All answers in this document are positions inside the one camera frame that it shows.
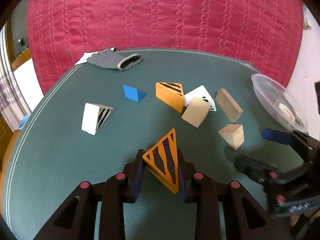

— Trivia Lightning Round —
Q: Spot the red quilted bedspread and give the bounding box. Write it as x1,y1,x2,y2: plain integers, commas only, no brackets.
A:
27,0,303,93

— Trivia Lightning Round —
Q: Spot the orange striped wedge block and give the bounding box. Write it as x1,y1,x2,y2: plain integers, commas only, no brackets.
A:
155,82,184,113

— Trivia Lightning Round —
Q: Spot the white paper sheet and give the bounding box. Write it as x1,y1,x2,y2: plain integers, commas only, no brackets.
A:
74,47,116,66

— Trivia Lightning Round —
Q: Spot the light wood wedge block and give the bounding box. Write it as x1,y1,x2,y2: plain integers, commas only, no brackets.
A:
218,124,245,151

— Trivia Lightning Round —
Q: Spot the white black striped wedge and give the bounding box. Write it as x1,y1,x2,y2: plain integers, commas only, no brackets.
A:
81,103,114,135

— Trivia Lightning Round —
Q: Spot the orange black striped wedge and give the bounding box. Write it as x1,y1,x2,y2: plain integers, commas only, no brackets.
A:
143,128,180,194

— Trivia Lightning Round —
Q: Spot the green table mat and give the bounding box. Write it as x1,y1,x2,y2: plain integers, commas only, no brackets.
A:
3,49,302,239

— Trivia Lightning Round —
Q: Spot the cream wooden block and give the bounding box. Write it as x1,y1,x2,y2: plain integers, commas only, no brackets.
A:
181,97,211,128

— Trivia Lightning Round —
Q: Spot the blue wedge block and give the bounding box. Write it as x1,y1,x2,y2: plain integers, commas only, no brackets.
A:
123,85,147,102

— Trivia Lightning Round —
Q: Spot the white striped triangle block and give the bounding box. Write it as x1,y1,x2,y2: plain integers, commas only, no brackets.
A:
184,85,216,112

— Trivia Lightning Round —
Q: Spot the clear plastic bowl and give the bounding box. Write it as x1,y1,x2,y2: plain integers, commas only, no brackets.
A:
251,74,309,133

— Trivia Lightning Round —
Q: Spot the grey work glove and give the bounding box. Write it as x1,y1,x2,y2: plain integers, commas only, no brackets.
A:
86,49,142,72

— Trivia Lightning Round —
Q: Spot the brown wooden rectangular block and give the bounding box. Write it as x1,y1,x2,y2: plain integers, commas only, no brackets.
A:
215,88,243,123

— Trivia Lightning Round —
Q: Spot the white tape roll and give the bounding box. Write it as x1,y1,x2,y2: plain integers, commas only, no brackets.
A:
276,102,295,125

